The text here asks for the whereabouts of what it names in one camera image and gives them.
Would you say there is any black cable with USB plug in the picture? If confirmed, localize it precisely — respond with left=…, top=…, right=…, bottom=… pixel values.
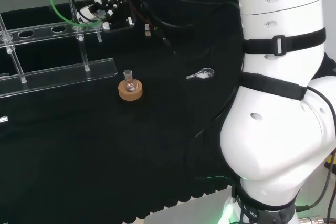
left=128, top=0, right=177, bottom=56

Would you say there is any black bench cloth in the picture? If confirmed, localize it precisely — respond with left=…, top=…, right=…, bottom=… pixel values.
left=0, top=0, right=336, bottom=224

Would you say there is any black cable at arm base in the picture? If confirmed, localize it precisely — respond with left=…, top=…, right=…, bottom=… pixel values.
left=295, top=86, right=336, bottom=213

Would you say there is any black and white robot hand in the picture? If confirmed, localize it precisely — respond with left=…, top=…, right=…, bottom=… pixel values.
left=78, top=0, right=138, bottom=32

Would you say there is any clear plastic funnel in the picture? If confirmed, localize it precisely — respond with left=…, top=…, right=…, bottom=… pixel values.
left=75, top=11, right=106, bottom=44

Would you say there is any brown cork ring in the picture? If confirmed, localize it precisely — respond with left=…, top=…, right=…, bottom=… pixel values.
left=118, top=79, right=143, bottom=102

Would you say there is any clear acrylic funnel stand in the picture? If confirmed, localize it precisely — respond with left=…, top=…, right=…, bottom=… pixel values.
left=0, top=0, right=118, bottom=99

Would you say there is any small round-bottom glass flask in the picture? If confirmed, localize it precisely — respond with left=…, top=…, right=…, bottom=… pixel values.
left=123, top=69, right=139, bottom=93

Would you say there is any thin black bench cable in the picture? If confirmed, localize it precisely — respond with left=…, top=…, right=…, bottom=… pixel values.
left=193, top=86, right=238, bottom=141

